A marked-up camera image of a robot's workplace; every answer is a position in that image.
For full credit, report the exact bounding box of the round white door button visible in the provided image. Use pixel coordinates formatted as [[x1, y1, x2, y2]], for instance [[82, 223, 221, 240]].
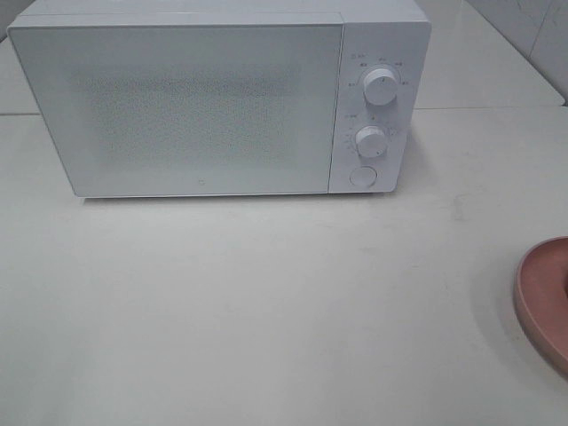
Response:
[[350, 166, 377, 188]]

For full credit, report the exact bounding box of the pink round plate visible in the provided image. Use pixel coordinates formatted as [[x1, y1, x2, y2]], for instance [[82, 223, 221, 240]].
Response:
[[514, 236, 567, 375]]

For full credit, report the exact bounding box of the white microwave door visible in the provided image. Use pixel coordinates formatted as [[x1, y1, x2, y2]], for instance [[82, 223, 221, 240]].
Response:
[[11, 25, 343, 198]]

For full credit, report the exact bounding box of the lower white timer knob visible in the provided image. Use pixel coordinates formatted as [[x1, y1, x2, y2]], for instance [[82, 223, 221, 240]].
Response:
[[355, 126, 388, 158]]

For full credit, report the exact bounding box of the white microwave oven body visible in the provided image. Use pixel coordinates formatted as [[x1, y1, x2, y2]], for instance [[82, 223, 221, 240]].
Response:
[[7, 1, 431, 194]]

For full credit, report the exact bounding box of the upper white power knob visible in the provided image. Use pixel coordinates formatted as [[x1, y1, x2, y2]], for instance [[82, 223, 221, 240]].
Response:
[[362, 65, 400, 107]]

